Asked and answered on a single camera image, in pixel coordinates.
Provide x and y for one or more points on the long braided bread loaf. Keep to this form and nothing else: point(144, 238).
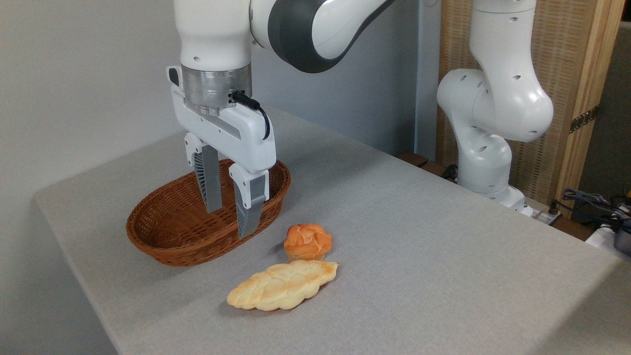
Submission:
point(281, 286)

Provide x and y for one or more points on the brown wicker basket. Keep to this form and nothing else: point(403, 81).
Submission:
point(167, 231)

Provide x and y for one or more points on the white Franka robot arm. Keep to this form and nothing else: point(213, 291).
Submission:
point(493, 98)

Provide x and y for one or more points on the round orange bread roll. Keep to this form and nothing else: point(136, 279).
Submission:
point(308, 241)

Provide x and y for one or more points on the grey box with white base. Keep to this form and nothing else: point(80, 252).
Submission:
point(622, 240)

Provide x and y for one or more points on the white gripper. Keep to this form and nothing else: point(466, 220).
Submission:
point(236, 135)

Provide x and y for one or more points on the woven wood-framed screen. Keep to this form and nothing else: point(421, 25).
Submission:
point(562, 49)

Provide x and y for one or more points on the black screen hinge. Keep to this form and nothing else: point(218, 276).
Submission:
point(584, 119)

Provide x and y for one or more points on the grey tablecloth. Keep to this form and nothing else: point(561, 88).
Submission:
point(419, 271)

